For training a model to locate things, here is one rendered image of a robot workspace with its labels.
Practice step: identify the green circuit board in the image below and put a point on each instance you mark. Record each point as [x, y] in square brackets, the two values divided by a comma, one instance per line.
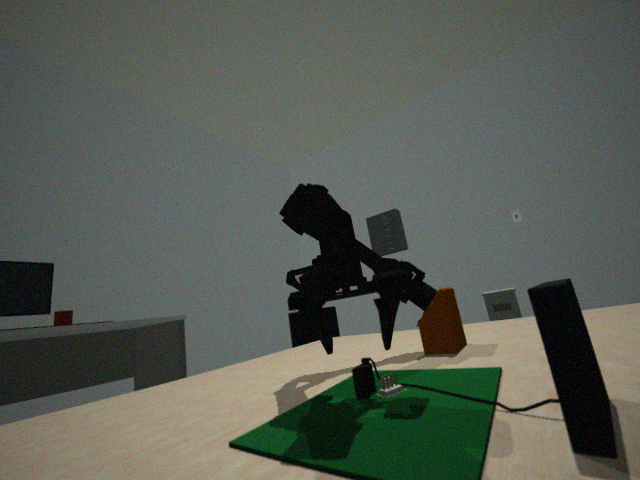
[399, 433]

